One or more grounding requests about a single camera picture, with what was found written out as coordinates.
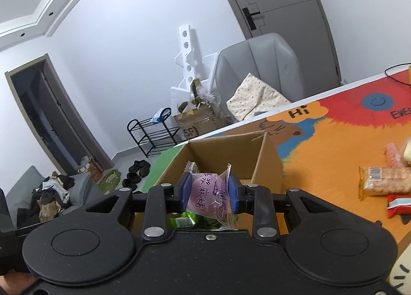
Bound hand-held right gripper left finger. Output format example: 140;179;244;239
83;173;193;242

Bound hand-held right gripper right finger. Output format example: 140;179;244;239
226;173;338;242

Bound purple mochi packet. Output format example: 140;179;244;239
183;162;240;231

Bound large green snack packet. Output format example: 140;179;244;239
169;212;225;231

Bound brown cardboard box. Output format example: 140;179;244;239
132;131;291;237

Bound clear biscuit packet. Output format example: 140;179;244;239
359;166;411;201

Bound pink snack packet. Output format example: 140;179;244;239
384;142;406;167

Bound red snack packet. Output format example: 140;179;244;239
386;194;411;218

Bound white cracker packet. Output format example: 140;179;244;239
400;136;411;165

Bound person's left hand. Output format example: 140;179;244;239
0;273;37;295

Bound black metal shoe rack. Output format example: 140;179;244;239
127;107;180;158

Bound grey sofa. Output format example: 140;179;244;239
5;166;100;228

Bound pile of clothes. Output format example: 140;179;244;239
32;171;76;222

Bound printed brown floor carton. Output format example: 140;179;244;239
173;78;232;140

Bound green slipper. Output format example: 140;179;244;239
96;169;121;194

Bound blue white packet on rack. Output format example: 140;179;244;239
152;108;171;122

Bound colourful cartoon cat mat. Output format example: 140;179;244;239
141;69;411;294

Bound small brown carton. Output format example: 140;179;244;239
87;156;104;180

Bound clear plastic wrap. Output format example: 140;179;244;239
193;85;222;106

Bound dotted cream cushion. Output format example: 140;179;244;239
226;73;291;122

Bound grey upholstered chair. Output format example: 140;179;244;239
213;32;305;122

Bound white board with round holes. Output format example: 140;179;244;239
170;24;219;116

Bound dark open doorway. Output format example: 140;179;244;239
5;54;114;175

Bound black door handle lock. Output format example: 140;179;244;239
242;7;261;30

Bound black charging cable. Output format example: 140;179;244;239
384;63;411;86

